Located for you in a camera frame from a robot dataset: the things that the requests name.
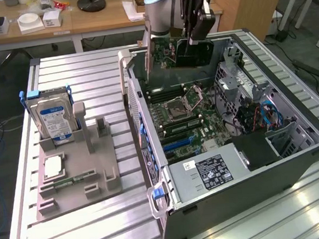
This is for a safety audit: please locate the black and green graphics card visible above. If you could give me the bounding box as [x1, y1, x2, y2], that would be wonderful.
[141, 14, 218, 81]

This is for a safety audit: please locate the blue expansion slot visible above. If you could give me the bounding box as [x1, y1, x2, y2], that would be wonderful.
[161, 137, 196, 151]

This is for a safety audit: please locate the wooden cabinet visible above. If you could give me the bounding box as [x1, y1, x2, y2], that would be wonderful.
[215, 0, 295, 45]

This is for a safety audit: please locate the white paper stack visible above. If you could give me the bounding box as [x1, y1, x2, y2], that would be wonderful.
[122, 0, 146, 23]

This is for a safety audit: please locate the metal socket cover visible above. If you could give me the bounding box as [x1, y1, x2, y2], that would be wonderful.
[183, 83, 205, 107]

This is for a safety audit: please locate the perforated metal disk bay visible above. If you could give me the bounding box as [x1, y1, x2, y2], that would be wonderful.
[213, 57, 261, 120]

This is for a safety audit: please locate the black power adapter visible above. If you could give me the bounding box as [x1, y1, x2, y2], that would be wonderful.
[273, 29, 289, 43]

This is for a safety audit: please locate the wooden desk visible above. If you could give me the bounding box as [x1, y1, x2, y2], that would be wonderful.
[0, 0, 226, 60]

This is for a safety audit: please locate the CPU socket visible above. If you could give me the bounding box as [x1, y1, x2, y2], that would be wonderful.
[165, 97, 190, 123]

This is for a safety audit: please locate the black round lamp base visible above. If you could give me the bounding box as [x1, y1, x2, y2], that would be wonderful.
[76, 0, 108, 14]

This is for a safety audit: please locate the green motherboard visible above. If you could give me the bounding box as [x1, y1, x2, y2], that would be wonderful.
[140, 73, 230, 166]

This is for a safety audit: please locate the black installed RAM stick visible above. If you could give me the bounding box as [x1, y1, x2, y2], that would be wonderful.
[164, 118, 204, 136]

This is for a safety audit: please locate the black floor stand base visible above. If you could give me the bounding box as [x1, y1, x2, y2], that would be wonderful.
[291, 42, 319, 79]

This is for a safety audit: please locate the silver chipset heatsink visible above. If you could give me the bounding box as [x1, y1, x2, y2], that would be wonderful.
[203, 139, 224, 152]

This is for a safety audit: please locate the red packet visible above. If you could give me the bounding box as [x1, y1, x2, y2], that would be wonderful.
[53, 0, 70, 11]

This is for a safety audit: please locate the small white carton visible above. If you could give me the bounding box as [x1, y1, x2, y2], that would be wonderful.
[41, 9, 64, 28]

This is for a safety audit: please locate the white round flange block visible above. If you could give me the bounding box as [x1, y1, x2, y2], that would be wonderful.
[16, 11, 46, 35]

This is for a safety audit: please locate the grey power supply unit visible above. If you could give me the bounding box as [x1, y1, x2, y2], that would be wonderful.
[161, 142, 253, 209]

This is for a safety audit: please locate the hard disk in blue caddy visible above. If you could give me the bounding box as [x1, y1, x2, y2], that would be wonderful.
[18, 84, 77, 150]

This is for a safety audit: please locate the blue case latch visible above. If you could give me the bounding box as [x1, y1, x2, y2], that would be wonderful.
[151, 188, 166, 201]

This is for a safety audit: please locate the grey plastic parts rack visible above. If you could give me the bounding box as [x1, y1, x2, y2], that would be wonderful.
[26, 97, 126, 222]

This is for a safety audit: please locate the open grey PC case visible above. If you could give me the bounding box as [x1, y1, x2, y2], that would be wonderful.
[116, 26, 319, 239]

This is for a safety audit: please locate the black chair base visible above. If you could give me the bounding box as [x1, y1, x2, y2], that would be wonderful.
[0, 43, 61, 82]

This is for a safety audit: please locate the green RAM stick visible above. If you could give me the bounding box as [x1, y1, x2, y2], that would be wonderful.
[52, 172, 91, 189]

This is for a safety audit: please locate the silver CPU chip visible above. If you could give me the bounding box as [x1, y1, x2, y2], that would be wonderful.
[42, 155, 65, 179]

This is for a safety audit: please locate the white table frame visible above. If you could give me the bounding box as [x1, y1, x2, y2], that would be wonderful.
[276, 0, 319, 51]

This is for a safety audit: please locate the blue SATA wire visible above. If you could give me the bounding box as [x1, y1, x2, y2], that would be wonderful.
[259, 99, 286, 130]

